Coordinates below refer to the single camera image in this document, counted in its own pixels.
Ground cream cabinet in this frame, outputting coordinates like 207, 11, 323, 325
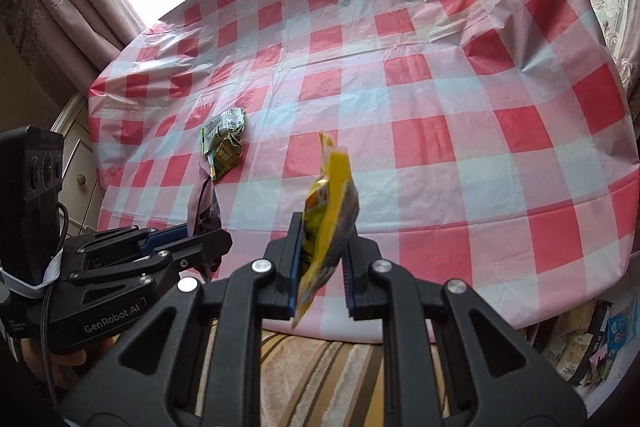
50, 97, 107, 233

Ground pink snack packet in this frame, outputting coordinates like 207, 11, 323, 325
187, 162, 223, 283

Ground yellow snack packet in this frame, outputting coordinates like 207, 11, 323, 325
292, 131, 361, 330

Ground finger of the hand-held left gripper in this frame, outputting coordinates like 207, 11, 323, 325
67, 228, 234, 290
75, 224, 193, 259

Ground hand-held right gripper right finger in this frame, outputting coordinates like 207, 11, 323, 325
340, 227, 588, 427

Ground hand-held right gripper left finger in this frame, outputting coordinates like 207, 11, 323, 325
60, 212, 306, 427

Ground red checked plastic tablecloth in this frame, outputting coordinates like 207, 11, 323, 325
87, 0, 632, 343

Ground person's left hand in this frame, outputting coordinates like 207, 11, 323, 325
20, 337, 116, 390

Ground black cable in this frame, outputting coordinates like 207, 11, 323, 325
39, 201, 71, 388

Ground blue snack packet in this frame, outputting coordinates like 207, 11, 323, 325
606, 313, 632, 352

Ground striped sofa cushion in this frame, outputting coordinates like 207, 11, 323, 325
192, 317, 446, 427

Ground green white snack packet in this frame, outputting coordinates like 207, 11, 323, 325
200, 107, 247, 154

